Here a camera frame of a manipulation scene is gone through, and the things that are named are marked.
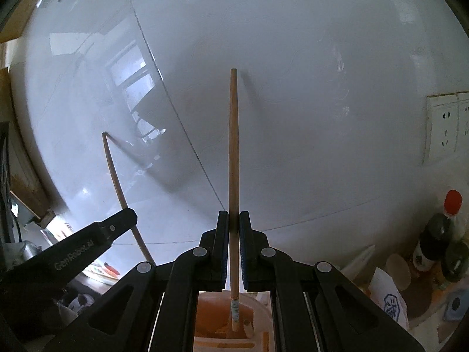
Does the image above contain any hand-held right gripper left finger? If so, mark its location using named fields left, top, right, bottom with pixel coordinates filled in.
left=37, top=211, right=230, bottom=352

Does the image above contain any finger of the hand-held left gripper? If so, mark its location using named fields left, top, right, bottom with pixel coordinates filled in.
left=95, top=208, right=138, bottom=245

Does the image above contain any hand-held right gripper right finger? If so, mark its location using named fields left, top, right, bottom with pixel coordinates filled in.
left=239, top=211, right=426, bottom=352

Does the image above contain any beige round chopstick holder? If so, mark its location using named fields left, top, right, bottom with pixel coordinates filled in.
left=192, top=290, right=273, bottom=352

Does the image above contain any white packet with blue print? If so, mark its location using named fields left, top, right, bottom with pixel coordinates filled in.
left=367, top=267, right=409, bottom=331

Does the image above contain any jar with brown lid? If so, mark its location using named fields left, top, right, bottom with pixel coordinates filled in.
left=386, top=253, right=412, bottom=291

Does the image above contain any red cap sauce bottle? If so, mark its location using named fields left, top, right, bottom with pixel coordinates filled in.
left=413, top=190, right=463, bottom=273

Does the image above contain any black cap sauce bottle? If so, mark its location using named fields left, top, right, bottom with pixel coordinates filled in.
left=441, top=240, right=469, bottom=284

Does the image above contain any small light blue packet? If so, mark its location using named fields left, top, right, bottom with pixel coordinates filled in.
left=444, top=292, right=467, bottom=322

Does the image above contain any beige upper cabinet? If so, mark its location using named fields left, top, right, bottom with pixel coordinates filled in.
left=0, top=0, right=52, bottom=45

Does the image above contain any white wall socket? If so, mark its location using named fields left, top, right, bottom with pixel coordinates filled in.
left=422, top=93, right=459, bottom=164
left=456, top=92, right=469, bottom=144

